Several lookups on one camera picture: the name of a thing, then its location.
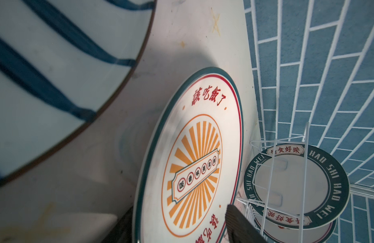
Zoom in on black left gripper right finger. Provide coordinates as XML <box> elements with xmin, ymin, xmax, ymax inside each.
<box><xmin>225</xmin><ymin>205</ymin><xmax>267</xmax><ymax>243</ymax></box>

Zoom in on white wire dish rack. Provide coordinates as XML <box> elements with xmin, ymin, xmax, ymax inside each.
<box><xmin>237</xmin><ymin>124</ymin><xmax>374</xmax><ymax>243</ymax></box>

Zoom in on blue striped white plate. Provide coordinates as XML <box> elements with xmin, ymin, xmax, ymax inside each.
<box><xmin>0</xmin><ymin>1</ymin><xmax>157</xmax><ymax>187</ymax></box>

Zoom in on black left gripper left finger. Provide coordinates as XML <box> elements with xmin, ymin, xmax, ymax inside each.
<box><xmin>101</xmin><ymin>207</ymin><xmax>133</xmax><ymax>243</ymax></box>

